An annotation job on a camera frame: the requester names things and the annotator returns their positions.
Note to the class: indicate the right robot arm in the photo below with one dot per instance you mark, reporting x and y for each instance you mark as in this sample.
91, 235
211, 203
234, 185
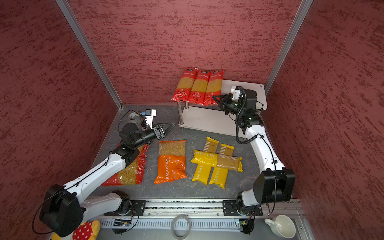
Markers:
275, 182

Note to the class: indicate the white ceramic cup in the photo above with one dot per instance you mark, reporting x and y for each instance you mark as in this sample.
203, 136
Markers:
282, 226

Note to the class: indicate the orange macaroni bag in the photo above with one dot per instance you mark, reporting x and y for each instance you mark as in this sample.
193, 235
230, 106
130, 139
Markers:
171, 161

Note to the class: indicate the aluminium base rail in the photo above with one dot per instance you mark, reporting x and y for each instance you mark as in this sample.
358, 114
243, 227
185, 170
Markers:
198, 214

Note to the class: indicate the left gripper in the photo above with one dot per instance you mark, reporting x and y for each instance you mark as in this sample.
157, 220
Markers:
158, 128

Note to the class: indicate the yellow spaghetti bag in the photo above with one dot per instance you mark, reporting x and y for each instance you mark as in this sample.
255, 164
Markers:
219, 175
203, 172

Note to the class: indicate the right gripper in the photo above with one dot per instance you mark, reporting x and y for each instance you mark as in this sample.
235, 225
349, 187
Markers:
223, 105

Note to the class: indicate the red spaghetti bag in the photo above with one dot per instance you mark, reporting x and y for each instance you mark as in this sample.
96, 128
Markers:
198, 91
185, 84
214, 87

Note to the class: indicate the white two-tier shelf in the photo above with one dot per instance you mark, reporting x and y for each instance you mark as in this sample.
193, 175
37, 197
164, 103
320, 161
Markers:
211, 119

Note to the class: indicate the red fusilli bag lower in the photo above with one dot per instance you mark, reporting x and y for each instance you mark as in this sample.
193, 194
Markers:
131, 175

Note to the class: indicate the yellow plush toy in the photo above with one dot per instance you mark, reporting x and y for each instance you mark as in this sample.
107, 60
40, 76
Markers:
86, 231

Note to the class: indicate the clear packing tape roll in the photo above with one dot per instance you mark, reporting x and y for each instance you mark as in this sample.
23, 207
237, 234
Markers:
135, 117

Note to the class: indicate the yellow spaghetti bag left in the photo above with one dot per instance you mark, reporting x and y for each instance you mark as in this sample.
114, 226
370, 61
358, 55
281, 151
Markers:
203, 172

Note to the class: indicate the yellow spaghetti bag right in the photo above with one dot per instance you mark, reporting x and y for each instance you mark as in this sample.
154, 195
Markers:
219, 175

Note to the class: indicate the yellow spaghetti bag crosswise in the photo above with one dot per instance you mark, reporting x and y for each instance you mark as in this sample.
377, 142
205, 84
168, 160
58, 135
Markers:
217, 160

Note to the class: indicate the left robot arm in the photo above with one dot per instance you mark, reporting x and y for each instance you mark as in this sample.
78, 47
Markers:
66, 207

